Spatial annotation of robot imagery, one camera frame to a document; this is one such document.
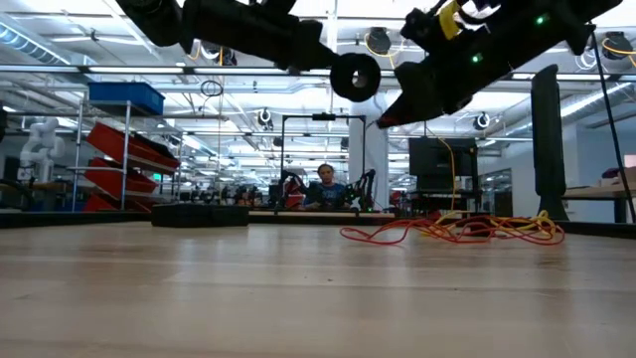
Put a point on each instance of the black spool one tape strip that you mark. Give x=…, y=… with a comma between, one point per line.
x=342, y=74

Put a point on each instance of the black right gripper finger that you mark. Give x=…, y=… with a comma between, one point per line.
x=422, y=109

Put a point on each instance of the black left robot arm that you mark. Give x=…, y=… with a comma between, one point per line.
x=223, y=25

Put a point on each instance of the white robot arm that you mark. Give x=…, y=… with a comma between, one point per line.
x=40, y=149

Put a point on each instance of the wooden rolling workbench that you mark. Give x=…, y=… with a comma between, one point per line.
x=596, y=191

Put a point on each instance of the blue plastic bin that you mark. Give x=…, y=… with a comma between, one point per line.
x=126, y=97

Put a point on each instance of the red black distant robot arm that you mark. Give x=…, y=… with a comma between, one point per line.
x=293, y=191

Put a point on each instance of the tall black pillar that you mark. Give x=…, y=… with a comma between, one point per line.
x=546, y=139

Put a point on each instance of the red plastic bin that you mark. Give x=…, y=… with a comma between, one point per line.
x=134, y=146
x=107, y=204
x=119, y=179

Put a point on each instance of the black gantry frame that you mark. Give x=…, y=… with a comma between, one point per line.
x=323, y=117

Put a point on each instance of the black monitor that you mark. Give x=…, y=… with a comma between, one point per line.
x=437, y=159

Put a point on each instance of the white building column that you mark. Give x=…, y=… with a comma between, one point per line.
x=367, y=149

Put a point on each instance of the person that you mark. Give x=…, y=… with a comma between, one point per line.
x=326, y=194

